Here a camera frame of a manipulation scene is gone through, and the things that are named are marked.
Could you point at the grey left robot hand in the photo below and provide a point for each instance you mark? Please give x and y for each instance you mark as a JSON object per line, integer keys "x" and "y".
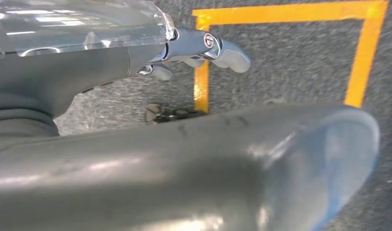
{"x": 183, "y": 178}

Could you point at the metal robot foot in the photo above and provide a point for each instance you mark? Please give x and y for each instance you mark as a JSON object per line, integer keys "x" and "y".
{"x": 157, "y": 114}

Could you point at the yellow floor tape square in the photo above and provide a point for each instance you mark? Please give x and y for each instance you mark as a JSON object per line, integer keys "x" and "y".
{"x": 358, "y": 63}

